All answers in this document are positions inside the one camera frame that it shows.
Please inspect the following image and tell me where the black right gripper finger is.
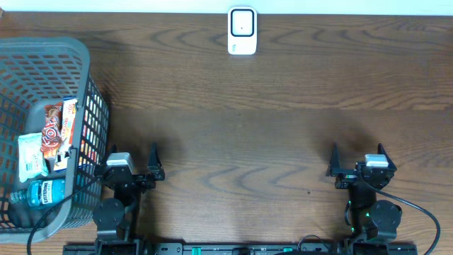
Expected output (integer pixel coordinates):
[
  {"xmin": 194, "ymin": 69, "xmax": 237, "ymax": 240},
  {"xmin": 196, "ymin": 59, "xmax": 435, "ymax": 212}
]
[
  {"xmin": 328, "ymin": 143, "xmax": 340, "ymax": 171},
  {"xmin": 377, "ymin": 143, "xmax": 396, "ymax": 170}
]

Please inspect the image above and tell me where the cream snack chips bag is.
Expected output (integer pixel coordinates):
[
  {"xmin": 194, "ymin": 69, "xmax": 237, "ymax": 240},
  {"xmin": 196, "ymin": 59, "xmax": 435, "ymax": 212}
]
[{"xmin": 54, "ymin": 97, "xmax": 78, "ymax": 172}]

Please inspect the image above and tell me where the orange Top chocolate bar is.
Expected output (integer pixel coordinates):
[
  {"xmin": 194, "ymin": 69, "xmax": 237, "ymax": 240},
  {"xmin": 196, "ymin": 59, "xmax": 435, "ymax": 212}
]
[{"xmin": 40, "ymin": 102, "xmax": 63, "ymax": 160}]

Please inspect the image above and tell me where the mint green wipes pack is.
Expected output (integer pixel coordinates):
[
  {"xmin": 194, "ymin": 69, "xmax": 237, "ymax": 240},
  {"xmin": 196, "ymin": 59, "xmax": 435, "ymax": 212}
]
[{"xmin": 18, "ymin": 132, "xmax": 49, "ymax": 183}]

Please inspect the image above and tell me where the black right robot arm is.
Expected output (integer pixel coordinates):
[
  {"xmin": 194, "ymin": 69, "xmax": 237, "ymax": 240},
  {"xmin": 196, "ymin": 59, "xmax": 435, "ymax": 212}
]
[{"xmin": 328, "ymin": 144, "xmax": 402, "ymax": 247}]

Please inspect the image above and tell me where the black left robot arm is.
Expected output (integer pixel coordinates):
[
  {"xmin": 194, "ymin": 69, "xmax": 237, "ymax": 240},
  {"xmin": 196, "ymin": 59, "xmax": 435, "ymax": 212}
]
[{"xmin": 93, "ymin": 143, "xmax": 165, "ymax": 254}]

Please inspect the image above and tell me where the white barcode scanner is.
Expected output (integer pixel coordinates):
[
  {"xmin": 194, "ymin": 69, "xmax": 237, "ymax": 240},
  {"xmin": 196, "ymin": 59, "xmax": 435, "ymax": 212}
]
[{"xmin": 227, "ymin": 6, "xmax": 258, "ymax": 55}]

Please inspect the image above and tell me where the blue Listerine mouthwash bottle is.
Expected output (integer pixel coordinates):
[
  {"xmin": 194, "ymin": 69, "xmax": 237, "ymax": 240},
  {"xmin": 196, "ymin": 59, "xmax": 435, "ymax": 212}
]
[{"xmin": 9, "ymin": 179, "xmax": 66, "ymax": 210}]

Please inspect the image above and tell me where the grey plastic shopping basket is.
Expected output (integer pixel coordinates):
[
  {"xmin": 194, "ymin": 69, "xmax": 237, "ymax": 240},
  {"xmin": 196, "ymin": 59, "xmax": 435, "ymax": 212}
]
[{"xmin": 1, "ymin": 38, "xmax": 110, "ymax": 244}]

